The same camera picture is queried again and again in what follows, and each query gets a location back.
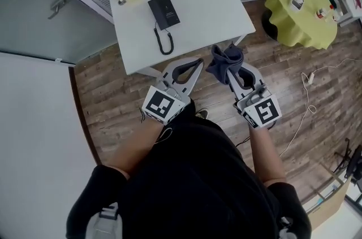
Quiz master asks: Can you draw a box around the thin black wrist wire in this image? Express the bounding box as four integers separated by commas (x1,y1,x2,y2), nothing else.
140,107,174,144
236,121,275,148

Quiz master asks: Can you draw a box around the grey harness strap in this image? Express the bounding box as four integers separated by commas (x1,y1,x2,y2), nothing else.
86,202,120,239
278,216,295,239

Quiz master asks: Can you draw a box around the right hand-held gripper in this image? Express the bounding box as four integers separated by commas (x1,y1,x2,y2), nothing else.
227,64,282,129

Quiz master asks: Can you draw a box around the dark grey cloth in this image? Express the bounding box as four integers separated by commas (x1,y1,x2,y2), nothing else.
205,44,245,85

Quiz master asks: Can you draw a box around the black box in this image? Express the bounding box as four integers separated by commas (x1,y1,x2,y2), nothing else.
147,0,182,31

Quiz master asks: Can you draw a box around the white floor cable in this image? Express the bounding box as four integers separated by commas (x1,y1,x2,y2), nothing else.
279,58,362,157

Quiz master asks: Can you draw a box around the round yellow-green table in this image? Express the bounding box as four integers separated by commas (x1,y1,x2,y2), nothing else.
256,0,339,50

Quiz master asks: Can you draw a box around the person's left forearm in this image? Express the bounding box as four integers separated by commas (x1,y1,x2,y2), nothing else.
106,119,170,176

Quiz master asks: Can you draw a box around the black cable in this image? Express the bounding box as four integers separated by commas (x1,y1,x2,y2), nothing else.
153,21,175,55

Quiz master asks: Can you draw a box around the black stand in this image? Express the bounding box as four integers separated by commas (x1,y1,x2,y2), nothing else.
335,137,362,185

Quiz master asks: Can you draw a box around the person's right forearm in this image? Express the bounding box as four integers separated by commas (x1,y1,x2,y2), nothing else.
248,126,288,184

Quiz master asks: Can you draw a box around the metal door handle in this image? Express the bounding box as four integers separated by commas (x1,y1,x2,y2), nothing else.
48,0,72,20

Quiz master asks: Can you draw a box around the white rectangular table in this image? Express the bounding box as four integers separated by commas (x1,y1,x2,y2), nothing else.
109,0,257,76

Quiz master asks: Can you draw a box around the brown cardboard box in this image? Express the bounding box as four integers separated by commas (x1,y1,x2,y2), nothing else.
307,181,351,232

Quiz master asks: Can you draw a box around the person's black shirt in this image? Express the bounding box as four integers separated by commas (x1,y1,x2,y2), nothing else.
66,99,313,239

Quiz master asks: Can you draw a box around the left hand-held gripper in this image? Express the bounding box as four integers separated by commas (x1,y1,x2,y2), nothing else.
141,58,205,127

